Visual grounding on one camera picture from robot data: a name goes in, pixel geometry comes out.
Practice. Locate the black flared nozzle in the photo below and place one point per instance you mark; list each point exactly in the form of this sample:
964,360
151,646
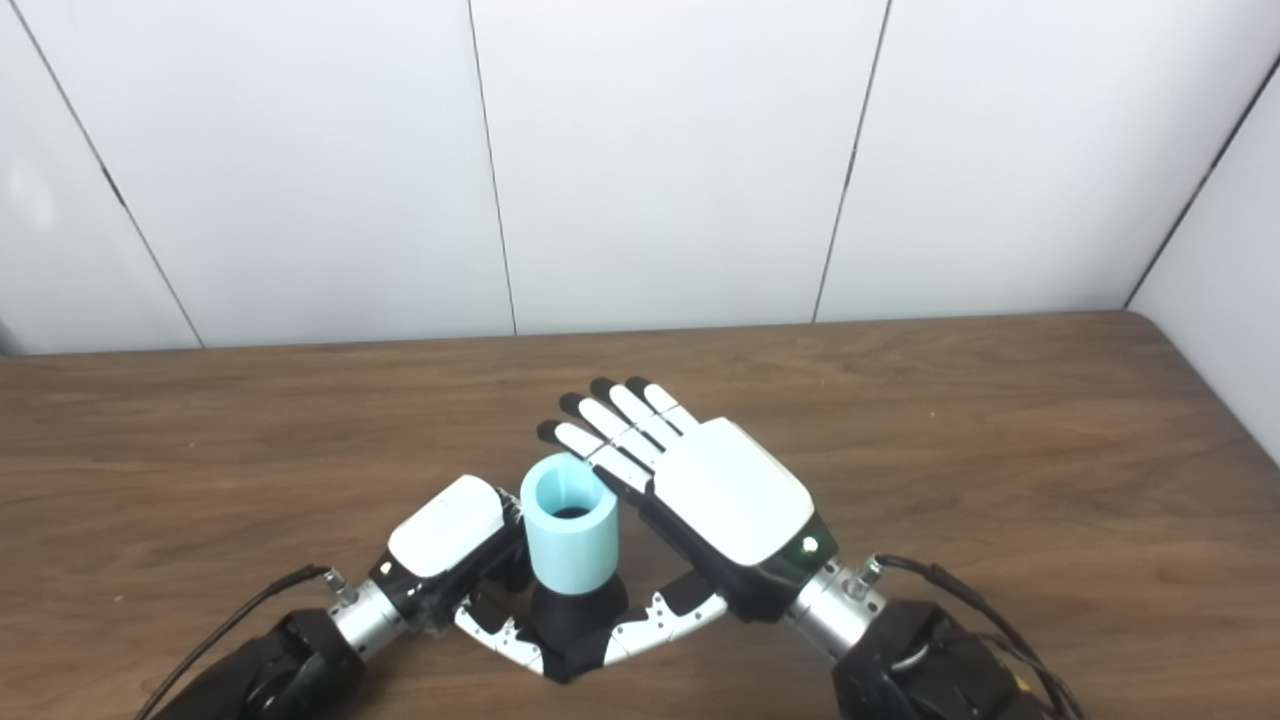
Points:
580,625

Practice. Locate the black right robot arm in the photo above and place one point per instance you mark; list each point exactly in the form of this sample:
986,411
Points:
920,660

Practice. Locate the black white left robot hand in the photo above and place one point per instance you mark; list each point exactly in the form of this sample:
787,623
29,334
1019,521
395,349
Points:
445,525

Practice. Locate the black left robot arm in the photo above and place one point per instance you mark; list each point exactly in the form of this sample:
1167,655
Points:
290,665

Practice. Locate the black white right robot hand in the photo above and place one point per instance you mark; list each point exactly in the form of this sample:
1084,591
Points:
735,490

